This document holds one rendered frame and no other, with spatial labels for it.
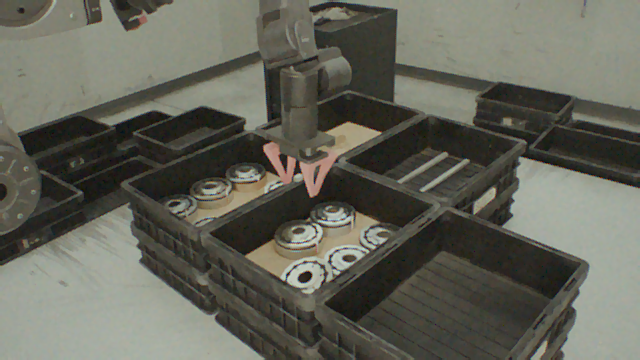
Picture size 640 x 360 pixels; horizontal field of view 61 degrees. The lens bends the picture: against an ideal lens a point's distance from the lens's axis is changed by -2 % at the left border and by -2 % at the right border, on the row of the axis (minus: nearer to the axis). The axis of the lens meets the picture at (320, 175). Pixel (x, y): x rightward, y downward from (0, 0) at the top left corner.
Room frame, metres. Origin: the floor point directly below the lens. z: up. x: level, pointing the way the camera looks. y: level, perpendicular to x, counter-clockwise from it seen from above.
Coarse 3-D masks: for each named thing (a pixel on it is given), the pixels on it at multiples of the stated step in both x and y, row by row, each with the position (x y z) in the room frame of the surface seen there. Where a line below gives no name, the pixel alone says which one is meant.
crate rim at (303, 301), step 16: (368, 176) 1.09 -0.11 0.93; (400, 192) 1.02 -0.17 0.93; (256, 208) 0.97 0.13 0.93; (432, 208) 0.95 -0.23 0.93; (224, 224) 0.91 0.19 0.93; (416, 224) 0.89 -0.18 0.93; (208, 240) 0.86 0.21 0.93; (224, 256) 0.82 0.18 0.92; (240, 256) 0.80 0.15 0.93; (368, 256) 0.79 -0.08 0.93; (256, 272) 0.76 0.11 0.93; (352, 272) 0.75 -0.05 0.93; (272, 288) 0.73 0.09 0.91; (288, 288) 0.71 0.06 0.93; (320, 288) 0.71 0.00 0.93; (304, 304) 0.68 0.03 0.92
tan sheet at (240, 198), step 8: (272, 176) 1.29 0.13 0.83; (240, 192) 1.21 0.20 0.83; (248, 192) 1.21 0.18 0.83; (256, 192) 1.21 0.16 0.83; (232, 200) 1.17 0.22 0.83; (240, 200) 1.17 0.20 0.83; (248, 200) 1.17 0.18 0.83; (200, 208) 1.13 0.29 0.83; (216, 208) 1.13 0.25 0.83; (224, 208) 1.13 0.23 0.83; (232, 208) 1.13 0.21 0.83; (200, 216) 1.10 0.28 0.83
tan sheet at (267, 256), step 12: (360, 216) 1.08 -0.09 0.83; (360, 228) 1.03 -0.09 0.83; (324, 240) 0.99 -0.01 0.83; (336, 240) 0.99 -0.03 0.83; (348, 240) 0.99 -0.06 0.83; (252, 252) 0.95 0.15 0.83; (264, 252) 0.95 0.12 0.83; (276, 252) 0.95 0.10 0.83; (324, 252) 0.95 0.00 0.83; (264, 264) 0.91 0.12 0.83; (276, 264) 0.91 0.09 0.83; (288, 264) 0.91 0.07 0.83
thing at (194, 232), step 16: (224, 144) 1.29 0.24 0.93; (176, 160) 1.20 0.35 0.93; (144, 176) 1.12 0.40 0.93; (128, 192) 1.06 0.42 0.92; (272, 192) 1.03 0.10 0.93; (144, 208) 1.01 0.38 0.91; (160, 208) 0.98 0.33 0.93; (240, 208) 0.97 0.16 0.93; (176, 224) 0.93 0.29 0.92; (192, 224) 0.91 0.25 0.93; (208, 224) 0.91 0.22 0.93
